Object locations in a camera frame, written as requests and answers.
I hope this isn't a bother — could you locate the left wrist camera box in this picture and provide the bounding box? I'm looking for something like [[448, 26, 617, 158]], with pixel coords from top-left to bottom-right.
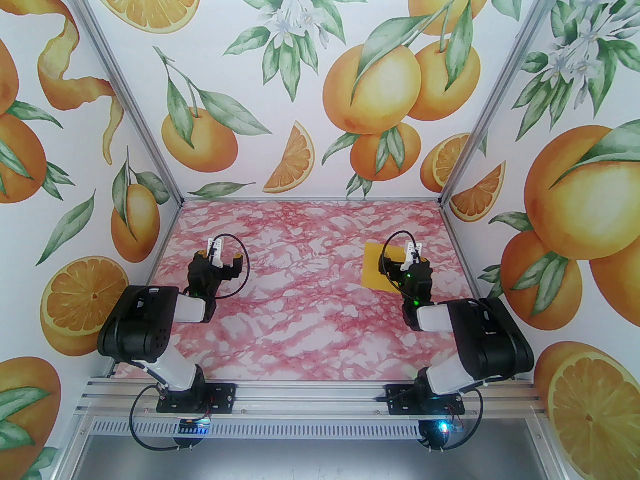
[[207, 238, 227, 269]]

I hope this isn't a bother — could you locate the grey metal shelf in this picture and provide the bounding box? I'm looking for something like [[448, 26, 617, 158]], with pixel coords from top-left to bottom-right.
[[75, 435, 551, 480]]

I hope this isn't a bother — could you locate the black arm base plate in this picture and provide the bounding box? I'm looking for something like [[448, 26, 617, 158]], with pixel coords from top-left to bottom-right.
[[156, 382, 237, 414], [385, 384, 467, 415]]

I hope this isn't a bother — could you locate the aluminium side rail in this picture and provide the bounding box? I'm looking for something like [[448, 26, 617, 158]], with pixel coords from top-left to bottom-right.
[[102, 203, 185, 379], [440, 203, 516, 381]]

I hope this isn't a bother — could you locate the aluminium back rail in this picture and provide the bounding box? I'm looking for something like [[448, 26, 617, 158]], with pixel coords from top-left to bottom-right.
[[181, 196, 445, 204]]

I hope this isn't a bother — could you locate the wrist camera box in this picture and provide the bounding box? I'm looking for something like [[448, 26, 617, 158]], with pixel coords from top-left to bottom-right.
[[207, 238, 227, 269], [404, 241, 427, 271]]

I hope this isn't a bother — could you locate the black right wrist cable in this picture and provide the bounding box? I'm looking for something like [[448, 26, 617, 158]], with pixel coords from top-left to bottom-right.
[[377, 231, 418, 281]]

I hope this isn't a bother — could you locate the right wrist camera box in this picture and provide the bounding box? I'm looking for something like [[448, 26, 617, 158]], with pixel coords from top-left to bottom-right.
[[404, 241, 427, 271]]

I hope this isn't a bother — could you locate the aluminium mounting rail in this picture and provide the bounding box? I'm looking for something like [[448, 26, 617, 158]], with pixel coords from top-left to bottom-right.
[[75, 377, 547, 421]]

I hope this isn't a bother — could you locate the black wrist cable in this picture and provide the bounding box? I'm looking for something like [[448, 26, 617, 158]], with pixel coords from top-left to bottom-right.
[[377, 231, 418, 281], [209, 234, 249, 300]]

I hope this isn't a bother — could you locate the aluminium frame post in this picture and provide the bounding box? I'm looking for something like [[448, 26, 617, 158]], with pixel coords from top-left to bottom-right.
[[437, 0, 576, 210], [52, 0, 186, 210]]

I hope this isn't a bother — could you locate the black base cable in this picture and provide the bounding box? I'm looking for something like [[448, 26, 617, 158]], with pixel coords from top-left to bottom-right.
[[130, 384, 211, 453], [422, 383, 483, 454]]

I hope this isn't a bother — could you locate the perforated metal strip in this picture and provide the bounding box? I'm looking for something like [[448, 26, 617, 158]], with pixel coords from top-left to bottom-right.
[[87, 418, 426, 439]]

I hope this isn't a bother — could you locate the yellow paper sheet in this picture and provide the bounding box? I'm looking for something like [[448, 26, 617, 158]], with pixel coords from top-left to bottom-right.
[[360, 241, 418, 294]]

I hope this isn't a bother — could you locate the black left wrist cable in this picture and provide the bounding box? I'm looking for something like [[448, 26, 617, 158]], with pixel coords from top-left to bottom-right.
[[209, 234, 249, 300]]

